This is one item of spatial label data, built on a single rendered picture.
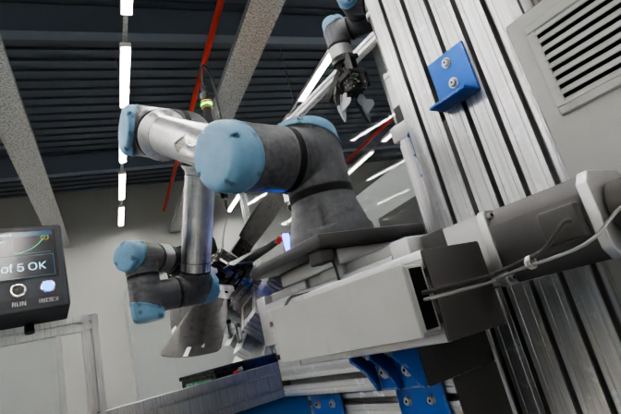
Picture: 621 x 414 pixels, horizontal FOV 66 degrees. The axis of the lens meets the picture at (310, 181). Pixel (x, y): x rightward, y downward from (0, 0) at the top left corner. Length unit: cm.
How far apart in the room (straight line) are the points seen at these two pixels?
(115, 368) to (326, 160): 1297
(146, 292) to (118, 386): 1247
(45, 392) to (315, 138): 797
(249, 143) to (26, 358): 804
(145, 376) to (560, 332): 650
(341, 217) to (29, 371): 802
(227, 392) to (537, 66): 93
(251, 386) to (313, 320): 66
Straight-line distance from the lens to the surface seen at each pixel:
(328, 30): 159
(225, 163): 74
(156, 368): 702
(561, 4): 69
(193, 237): 122
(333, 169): 83
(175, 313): 197
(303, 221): 80
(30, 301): 109
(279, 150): 77
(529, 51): 70
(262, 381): 125
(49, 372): 860
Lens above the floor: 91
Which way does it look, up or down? 17 degrees up
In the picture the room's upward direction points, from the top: 14 degrees counter-clockwise
